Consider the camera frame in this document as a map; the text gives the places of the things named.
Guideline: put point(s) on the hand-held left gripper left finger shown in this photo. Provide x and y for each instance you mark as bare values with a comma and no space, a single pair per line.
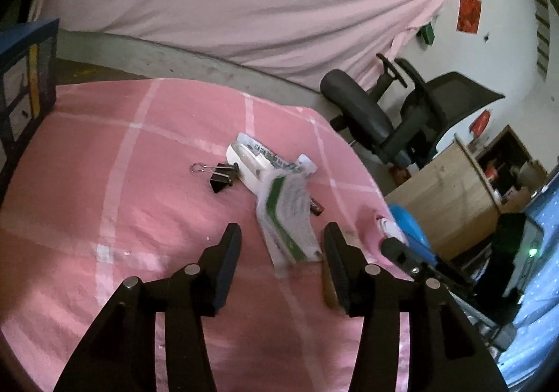
227,261

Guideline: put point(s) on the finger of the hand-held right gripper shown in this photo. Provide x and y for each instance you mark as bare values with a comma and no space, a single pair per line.
395,250

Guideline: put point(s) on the blue cardboard box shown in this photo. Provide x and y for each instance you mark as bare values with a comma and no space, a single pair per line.
17,69

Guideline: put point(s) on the blue dotted curtain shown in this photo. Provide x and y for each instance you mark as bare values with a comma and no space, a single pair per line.
537,331

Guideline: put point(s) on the white green paper packet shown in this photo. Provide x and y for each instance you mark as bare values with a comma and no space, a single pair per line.
286,217

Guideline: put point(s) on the green hanging pouch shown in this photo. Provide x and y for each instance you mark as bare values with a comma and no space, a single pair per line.
427,33

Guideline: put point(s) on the small dark wrapper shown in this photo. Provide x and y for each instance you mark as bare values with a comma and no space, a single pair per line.
316,207

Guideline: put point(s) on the pink checked tablecloth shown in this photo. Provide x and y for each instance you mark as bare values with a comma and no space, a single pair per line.
109,200

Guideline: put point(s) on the red hanging ornament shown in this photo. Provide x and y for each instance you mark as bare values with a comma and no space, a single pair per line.
479,122

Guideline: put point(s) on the white plastic case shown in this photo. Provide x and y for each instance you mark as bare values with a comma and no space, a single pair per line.
244,167

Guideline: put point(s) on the wooden cabinet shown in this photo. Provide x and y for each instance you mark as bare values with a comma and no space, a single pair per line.
445,191

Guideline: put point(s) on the black binder clip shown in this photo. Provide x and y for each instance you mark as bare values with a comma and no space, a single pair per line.
220,180

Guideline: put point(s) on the white toothpaste tube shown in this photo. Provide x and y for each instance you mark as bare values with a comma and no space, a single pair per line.
279,160

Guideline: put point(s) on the red wall poster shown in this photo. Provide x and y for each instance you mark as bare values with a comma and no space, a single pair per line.
468,12

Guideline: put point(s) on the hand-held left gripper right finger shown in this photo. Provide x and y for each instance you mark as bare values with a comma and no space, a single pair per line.
338,265

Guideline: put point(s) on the blue plastic basin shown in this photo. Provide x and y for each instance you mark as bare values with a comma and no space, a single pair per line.
415,230

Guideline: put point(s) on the black office chair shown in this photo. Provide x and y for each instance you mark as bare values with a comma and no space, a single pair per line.
362,108

